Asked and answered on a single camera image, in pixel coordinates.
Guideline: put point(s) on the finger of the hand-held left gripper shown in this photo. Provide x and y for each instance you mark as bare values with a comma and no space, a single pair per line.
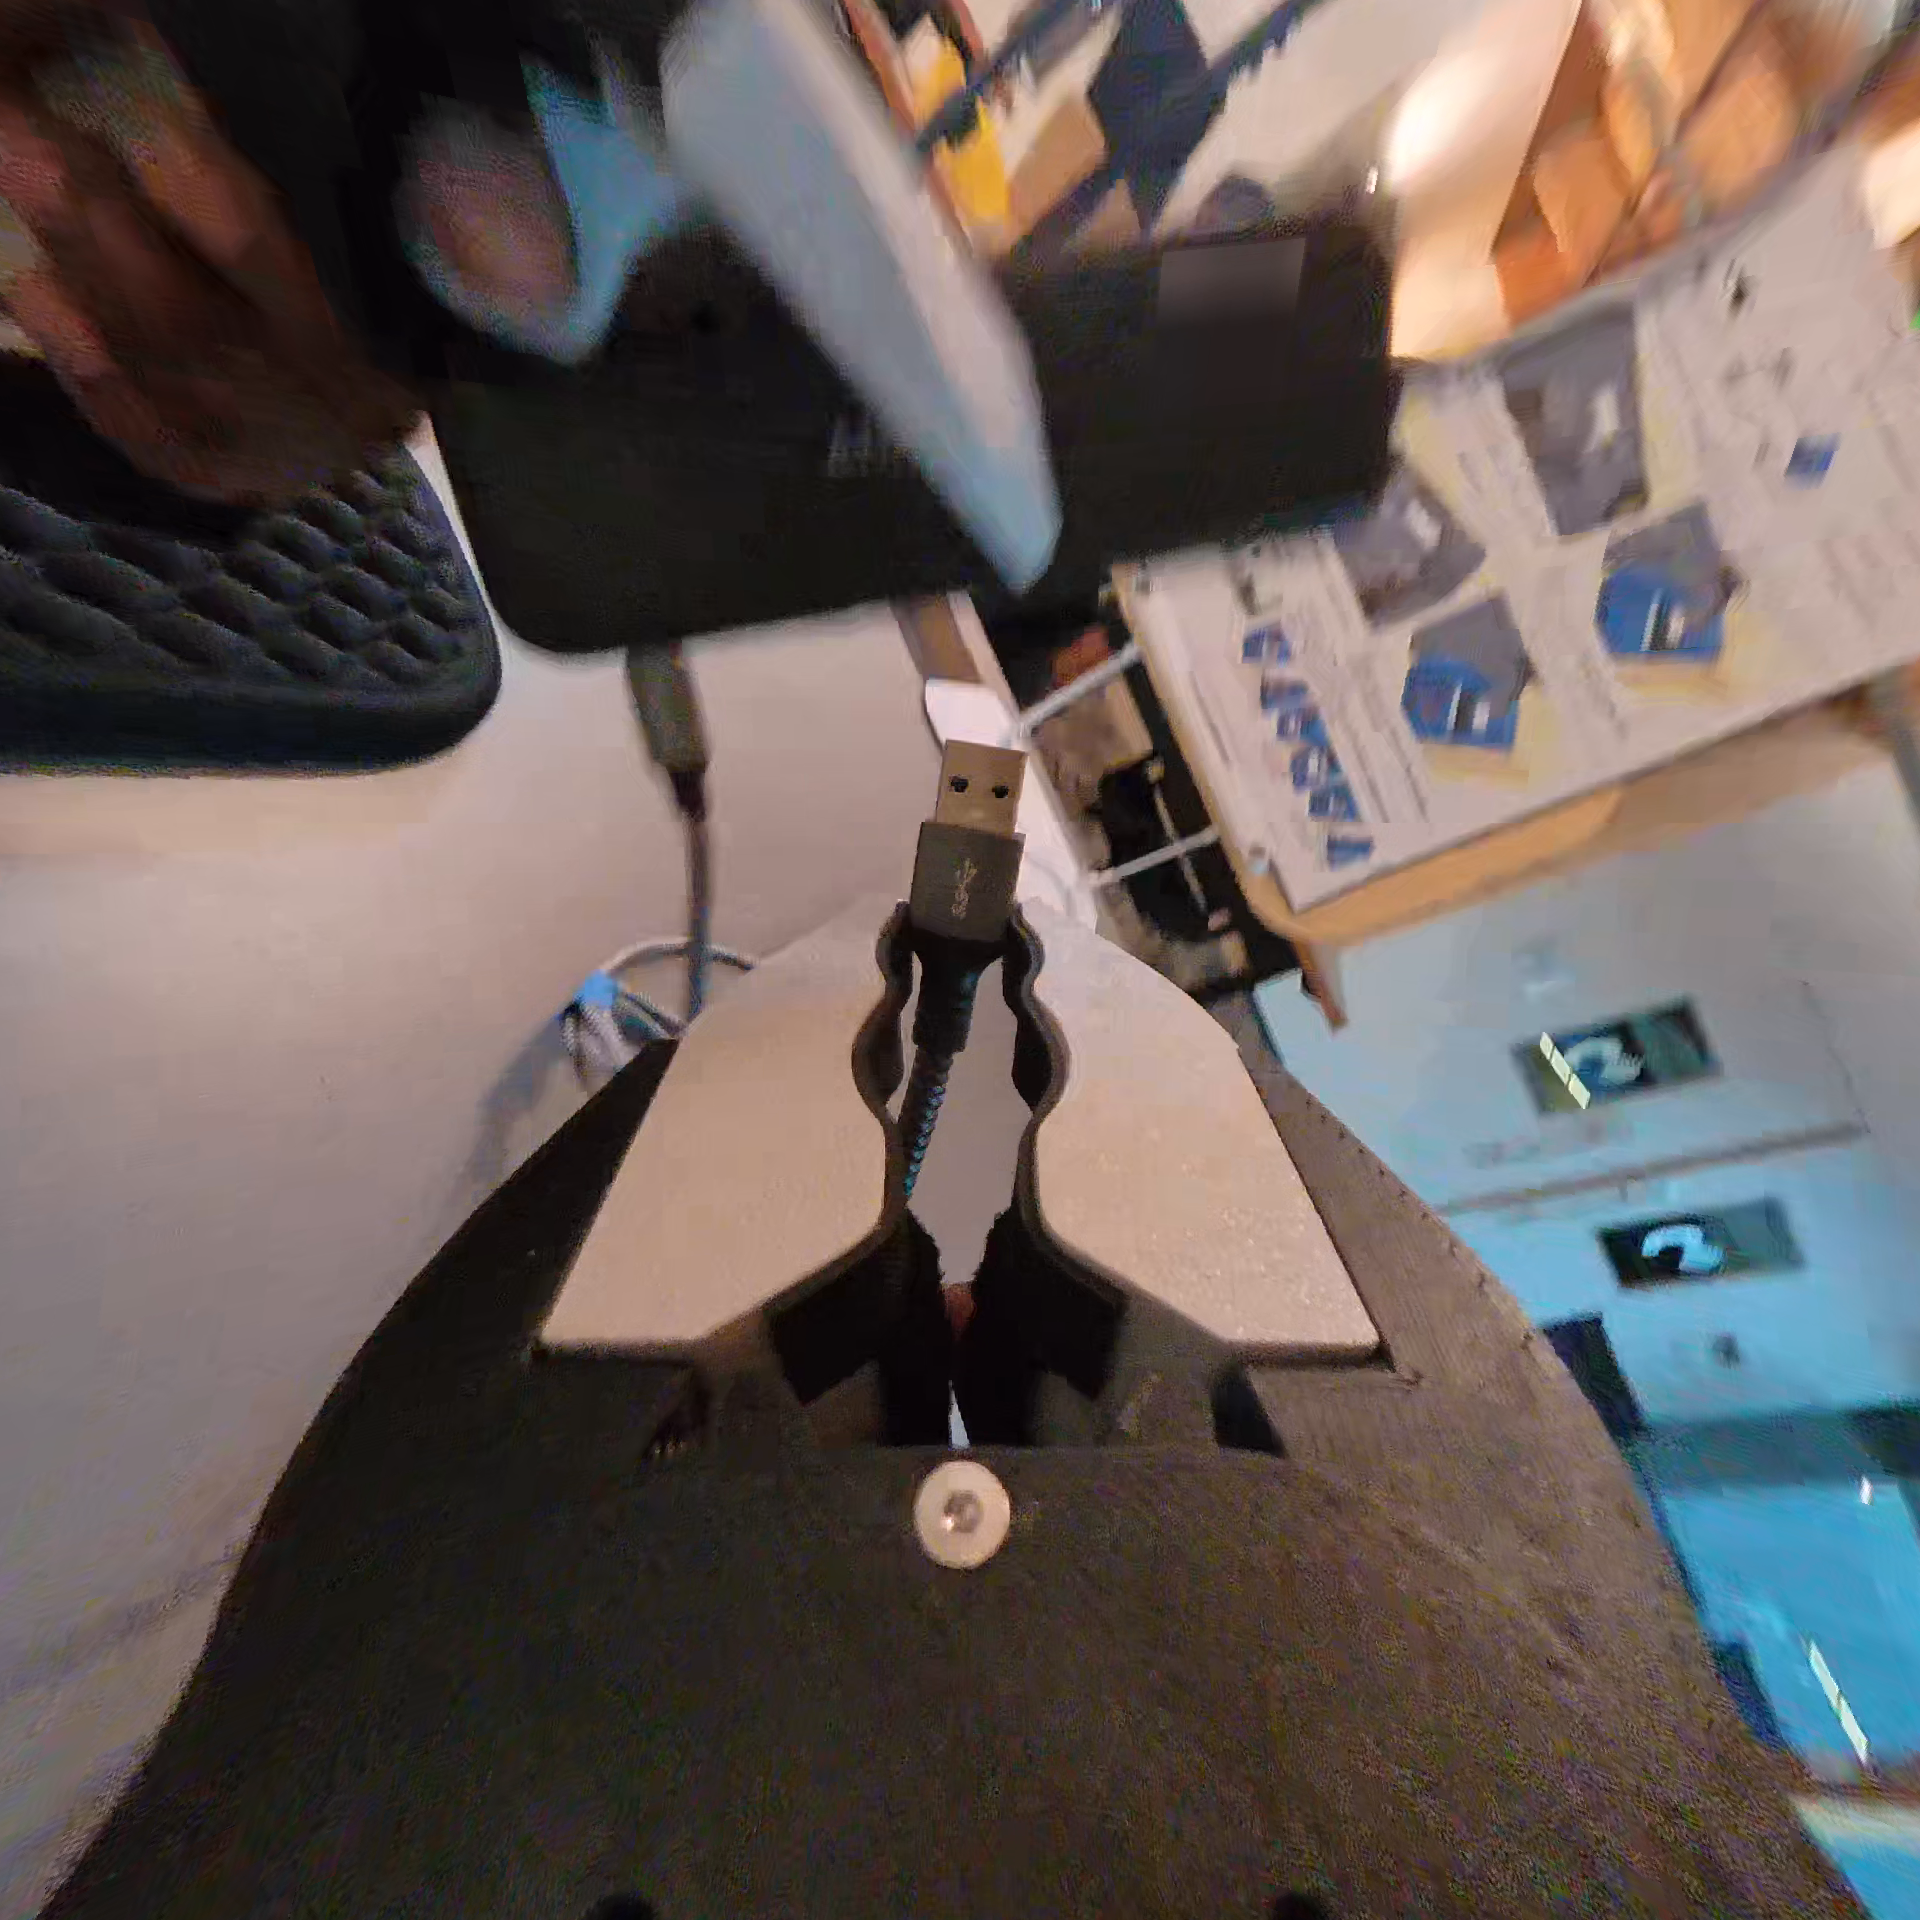
870,301

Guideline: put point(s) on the black usb hub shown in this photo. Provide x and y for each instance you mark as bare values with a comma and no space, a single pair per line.
1231,435

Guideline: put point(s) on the phone sign window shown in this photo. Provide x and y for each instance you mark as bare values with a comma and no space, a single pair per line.
1695,1243
1629,1059

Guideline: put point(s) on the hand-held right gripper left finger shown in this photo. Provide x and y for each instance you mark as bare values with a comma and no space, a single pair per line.
721,1184

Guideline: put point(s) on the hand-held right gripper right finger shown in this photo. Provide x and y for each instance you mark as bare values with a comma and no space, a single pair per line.
1185,1184

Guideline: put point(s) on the person's left hand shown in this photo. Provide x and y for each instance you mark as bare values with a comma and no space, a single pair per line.
150,270

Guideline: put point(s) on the printed instruction poster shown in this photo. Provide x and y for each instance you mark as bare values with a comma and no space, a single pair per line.
1650,494

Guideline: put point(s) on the black quilted pad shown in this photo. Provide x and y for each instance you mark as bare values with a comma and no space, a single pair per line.
224,645

